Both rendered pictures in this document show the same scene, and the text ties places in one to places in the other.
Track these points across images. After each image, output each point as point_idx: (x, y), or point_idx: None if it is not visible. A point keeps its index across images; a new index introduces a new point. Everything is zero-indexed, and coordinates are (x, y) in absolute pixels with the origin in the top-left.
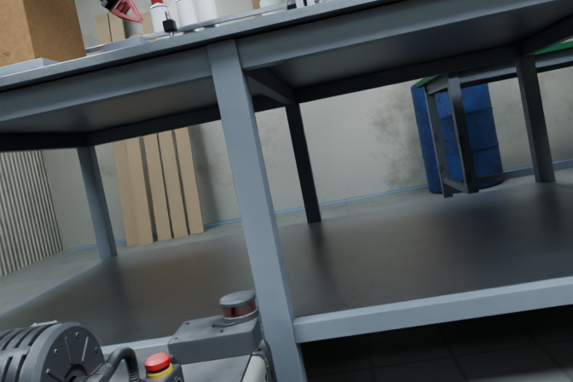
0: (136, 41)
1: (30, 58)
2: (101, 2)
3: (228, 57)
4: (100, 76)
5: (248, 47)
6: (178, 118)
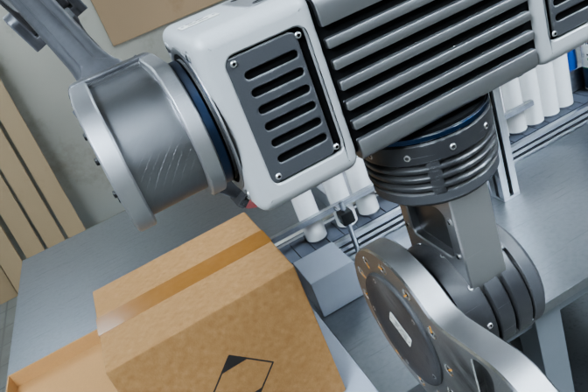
0: (350, 267)
1: (338, 388)
2: (239, 204)
3: (550, 310)
4: None
5: None
6: None
